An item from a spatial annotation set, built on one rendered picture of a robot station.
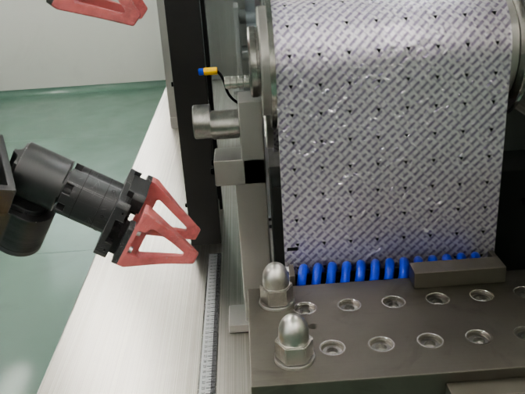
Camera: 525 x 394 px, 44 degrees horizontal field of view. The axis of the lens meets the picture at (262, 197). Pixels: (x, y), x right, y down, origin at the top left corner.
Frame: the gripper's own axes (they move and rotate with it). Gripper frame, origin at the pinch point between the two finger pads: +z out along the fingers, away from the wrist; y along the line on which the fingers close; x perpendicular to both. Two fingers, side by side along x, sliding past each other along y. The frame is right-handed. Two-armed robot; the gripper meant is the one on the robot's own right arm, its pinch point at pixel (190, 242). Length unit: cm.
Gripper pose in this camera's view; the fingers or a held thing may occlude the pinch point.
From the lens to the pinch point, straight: 72.3
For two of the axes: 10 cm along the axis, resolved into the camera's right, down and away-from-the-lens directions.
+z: 8.8, 4.2, 2.2
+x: 4.7, -8.3, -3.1
